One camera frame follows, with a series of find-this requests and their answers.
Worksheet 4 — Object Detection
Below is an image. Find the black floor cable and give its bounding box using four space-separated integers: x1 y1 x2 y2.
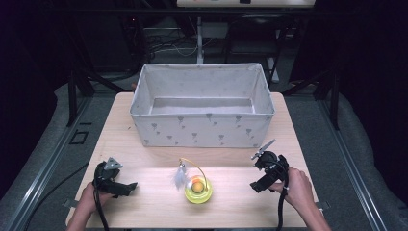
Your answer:
22 163 89 231

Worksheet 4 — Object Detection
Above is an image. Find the person's right hand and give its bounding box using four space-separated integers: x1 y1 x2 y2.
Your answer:
268 167 318 214

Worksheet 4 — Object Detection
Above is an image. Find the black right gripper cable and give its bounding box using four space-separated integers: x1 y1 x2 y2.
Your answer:
275 187 289 231

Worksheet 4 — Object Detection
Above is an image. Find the black office chair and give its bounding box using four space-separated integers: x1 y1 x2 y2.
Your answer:
223 13 284 65

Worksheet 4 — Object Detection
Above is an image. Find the tangle of floor cables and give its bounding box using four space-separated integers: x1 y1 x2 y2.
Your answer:
147 30 216 59

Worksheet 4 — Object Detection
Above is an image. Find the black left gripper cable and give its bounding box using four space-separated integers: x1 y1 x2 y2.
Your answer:
91 181 111 231

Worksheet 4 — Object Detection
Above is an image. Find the white metal post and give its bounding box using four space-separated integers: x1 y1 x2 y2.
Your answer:
195 16 205 65

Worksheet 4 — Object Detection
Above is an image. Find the white fabric storage box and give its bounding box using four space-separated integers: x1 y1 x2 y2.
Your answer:
129 63 276 149

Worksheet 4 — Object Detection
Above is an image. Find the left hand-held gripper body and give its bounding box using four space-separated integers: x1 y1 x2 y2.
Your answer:
92 156 124 194

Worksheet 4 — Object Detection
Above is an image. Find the yellow feather cat toy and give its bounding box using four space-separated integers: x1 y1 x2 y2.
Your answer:
173 157 214 205

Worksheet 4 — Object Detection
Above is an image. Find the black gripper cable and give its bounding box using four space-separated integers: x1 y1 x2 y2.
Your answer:
275 187 289 231
91 181 111 231

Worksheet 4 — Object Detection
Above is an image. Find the person's left hand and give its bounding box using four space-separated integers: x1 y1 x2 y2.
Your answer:
79 182 114 216

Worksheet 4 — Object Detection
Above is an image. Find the white board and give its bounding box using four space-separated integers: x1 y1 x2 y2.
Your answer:
176 0 318 9

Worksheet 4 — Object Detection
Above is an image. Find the black metal stand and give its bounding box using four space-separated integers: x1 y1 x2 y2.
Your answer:
281 67 342 131
64 67 131 127

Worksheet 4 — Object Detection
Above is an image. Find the aluminium floor rail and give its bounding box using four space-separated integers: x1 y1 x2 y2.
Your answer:
317 95 391 231
6 95 94 231

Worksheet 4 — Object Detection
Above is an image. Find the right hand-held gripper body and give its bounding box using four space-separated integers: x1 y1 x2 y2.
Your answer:
250 138 290 191

